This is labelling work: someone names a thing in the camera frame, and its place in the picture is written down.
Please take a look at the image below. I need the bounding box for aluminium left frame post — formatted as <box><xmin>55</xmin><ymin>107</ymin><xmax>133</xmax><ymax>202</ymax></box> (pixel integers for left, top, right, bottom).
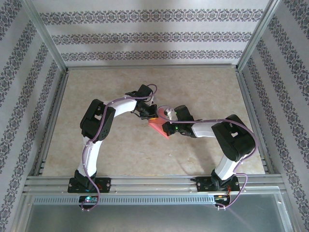
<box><xmin>20</xmin><ymin>0</ymin><xmax>69</xmax><ymax>73</ymax></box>

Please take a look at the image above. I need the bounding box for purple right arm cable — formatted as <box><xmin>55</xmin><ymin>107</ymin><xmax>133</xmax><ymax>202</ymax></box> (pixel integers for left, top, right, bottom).
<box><xmin>156</xmin><ymin>105</ymin><xmax>259</xmax><ymax>210</ymax></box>

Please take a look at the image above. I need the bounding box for aluminium left side rail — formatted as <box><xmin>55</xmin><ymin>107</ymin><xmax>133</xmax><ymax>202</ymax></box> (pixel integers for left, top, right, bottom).
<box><xmin>32</xmin><ymin>70</ymin><xmax>70</xmax><ymax>176</ymax></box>

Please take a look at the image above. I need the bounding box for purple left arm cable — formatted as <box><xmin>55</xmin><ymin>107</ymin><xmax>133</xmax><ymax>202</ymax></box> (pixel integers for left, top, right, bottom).
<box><xmin>81</xmin><ymin>83</ymin><xmax>160</xmax><ymax>211</ymax></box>

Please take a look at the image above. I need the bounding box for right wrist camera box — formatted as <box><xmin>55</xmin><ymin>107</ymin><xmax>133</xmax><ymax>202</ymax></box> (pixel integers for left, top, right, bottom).
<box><xmin>164</xmin><ymin>108</ymin><xmax>178</xmax><ymax>122</ymax></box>

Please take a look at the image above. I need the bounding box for grey metal sheet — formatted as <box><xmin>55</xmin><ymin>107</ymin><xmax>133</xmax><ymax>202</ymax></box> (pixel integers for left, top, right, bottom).
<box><xmin>14</xmin><ymin>192</ymin><xmax>296</xmax><ymax>232</ymax></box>

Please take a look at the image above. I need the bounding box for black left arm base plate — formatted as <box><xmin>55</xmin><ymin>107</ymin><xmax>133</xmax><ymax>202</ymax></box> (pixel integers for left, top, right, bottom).
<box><xmin>67</xmin><ymin>177</ymin><xmax>112</xmax><ymax>193</ymax></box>

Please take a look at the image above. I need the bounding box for pink cloth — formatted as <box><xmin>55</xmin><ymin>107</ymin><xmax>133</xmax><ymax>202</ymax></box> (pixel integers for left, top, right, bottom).
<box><xmin>147</xmin><ymin>106</ymin><xmax>170</xmax><ymax>141</ymax></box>

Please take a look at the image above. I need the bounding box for aluminium mounting rail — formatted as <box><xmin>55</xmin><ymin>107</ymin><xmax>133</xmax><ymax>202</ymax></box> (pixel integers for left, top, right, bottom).
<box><xmin>23</xmin><ymin>175</ymin><xmax>288</xmax><ymax>194</ymax></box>

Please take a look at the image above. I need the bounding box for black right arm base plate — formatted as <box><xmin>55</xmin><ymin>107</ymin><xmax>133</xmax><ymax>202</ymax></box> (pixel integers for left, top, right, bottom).
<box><xmin>197</xmin><ymin>175</ymin><xmax>241</xmax><ymax>193</ymax></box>

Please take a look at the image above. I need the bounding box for aluminium back rail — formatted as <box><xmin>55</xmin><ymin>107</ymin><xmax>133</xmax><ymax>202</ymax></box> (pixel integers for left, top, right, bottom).
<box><xmin>65</xmin><ymin>63</ymin><xmax>239</xmax><ymax>71</ymax></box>

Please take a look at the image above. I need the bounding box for slotted grey cable duct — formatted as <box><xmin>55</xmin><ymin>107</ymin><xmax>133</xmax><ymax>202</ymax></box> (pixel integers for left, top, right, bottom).
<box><xmin>33</xmin><ymin>196</ymin><xmax>216</xmax><ymax>205</ymax></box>

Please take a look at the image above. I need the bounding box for aluminium right side rail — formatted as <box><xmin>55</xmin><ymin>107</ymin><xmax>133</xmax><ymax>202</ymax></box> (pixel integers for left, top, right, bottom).
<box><xmin>236</xmin><ymin>69</ymin><xmax>276</xmax><ymax>175</ymax></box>

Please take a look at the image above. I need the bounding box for aluminium right frame post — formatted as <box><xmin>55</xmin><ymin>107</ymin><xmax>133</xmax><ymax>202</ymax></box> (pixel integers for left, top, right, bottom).
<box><xmin>235</xmin><ymin>0</ymin><xmax>283</xmax><ymax>72</ymax></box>

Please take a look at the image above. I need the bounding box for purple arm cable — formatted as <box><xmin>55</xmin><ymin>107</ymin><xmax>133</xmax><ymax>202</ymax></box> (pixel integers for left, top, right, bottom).
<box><xmin>156</xmin><ymin>105</ymin><xmax>259</xmax><ymax>210</ymax></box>
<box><xmin>81</xmin><ymin>83</ymin><xmax>160</xmax><ymax>211</ymax></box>

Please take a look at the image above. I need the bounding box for aluminium frame post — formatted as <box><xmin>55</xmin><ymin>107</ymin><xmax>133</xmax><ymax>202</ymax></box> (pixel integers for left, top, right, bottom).
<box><xmin>20</xmin><ymin>0</ymin><xmax>69</xmax><ymax>73</ymax></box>
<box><xmin>235</xmin><ymin>0</ymin><xmax>283</xmax><ymax>72</ymax></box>

